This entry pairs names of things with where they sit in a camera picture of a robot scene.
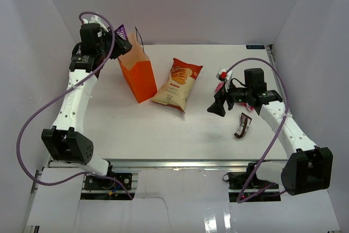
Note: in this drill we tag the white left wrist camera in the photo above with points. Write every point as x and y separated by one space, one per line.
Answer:
98 20

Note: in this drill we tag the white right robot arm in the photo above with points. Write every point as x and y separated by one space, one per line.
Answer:
308 167

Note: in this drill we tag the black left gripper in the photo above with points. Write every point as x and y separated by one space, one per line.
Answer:
121 46

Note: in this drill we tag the purple snack packet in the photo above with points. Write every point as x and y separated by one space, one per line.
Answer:
121 32

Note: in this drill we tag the aluminium table edge rail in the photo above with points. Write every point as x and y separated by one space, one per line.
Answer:
177 158

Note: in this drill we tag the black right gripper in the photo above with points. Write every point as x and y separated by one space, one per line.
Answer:
217 107

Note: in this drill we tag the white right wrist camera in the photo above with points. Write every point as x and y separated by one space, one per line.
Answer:
224 75

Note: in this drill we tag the orange paper bag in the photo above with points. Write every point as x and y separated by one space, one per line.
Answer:
137 70

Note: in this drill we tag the orange cassava chips bag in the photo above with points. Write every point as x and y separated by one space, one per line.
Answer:
175 91

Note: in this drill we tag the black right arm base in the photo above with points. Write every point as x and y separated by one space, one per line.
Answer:
236 181

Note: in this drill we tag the pink mint candy packet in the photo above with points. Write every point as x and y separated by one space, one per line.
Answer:
247 106

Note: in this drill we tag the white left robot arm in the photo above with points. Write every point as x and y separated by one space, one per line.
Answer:
65 140

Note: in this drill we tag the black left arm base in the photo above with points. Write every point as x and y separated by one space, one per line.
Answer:
95 183

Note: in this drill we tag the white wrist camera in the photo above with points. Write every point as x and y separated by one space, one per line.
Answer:
224 75
98 20

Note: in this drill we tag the brown purple snack bar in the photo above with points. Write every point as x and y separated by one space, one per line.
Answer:
244 125

